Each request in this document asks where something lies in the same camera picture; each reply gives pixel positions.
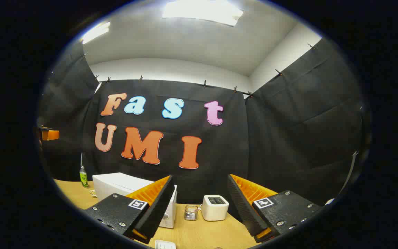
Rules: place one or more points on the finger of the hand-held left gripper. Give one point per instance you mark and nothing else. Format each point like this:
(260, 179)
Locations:
(51, 135)

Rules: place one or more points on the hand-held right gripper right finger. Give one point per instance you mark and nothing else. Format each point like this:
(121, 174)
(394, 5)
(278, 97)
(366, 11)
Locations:
(242, 207)

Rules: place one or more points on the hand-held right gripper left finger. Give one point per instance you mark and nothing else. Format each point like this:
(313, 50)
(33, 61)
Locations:
(157, 211)

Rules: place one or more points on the white microwave oven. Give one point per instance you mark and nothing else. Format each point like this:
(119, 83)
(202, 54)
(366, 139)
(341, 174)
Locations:
(116, 183)

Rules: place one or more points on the white cube appliance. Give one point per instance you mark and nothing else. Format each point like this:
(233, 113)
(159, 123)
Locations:
(214, 211)

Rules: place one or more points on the small clear glass jar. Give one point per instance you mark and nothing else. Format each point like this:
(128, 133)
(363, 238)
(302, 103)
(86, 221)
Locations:
(191, 213)

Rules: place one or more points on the white rectangular dish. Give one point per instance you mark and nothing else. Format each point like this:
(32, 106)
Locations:
(165, 245)

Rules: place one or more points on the green label glass bottle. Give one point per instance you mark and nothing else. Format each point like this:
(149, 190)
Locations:
(84, 178)

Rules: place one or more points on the ceiling light panel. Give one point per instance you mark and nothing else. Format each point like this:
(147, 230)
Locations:
(202, 10)
(95, 33)

